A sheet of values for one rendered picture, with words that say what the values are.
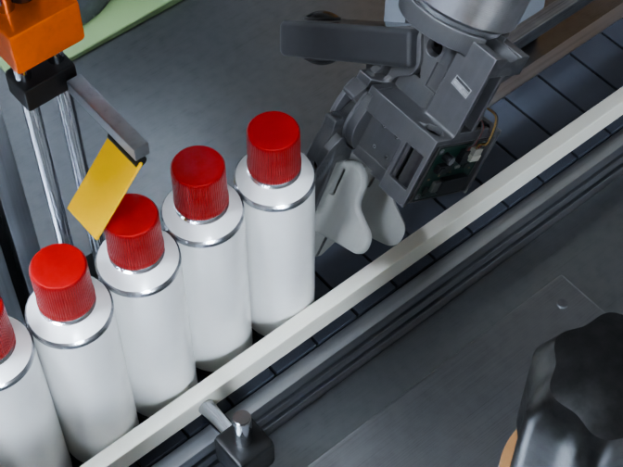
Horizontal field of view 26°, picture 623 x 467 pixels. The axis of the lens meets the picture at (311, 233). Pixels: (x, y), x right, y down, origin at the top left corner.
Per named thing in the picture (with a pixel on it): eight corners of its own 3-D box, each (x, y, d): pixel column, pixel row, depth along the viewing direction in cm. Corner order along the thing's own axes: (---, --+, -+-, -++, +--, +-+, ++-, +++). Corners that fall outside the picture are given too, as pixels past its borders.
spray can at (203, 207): (200, 387, 94) (176, 212, 78) (168, 333, 97) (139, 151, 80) (266, 357, 96) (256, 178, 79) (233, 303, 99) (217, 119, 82)
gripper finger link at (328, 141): (299, 212, 90) (351, 105, 85) (285, 198, 91) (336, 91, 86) (345, 203, 93) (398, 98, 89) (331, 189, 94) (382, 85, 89)
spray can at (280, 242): (274, 356, 96) (266, 177, 79) (229, 309, 98) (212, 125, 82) (329, 316, 98) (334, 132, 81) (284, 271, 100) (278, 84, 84)
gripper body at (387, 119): (394, 217, 85) (479, 57, 79) (307, 137, 89) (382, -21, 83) (464, 200, 91) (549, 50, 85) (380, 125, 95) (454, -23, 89)
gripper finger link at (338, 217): (327, 305, 91) (383, 198, 87) (273, 250, 94) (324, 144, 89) (357, 296, 94) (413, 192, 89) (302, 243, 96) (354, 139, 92)
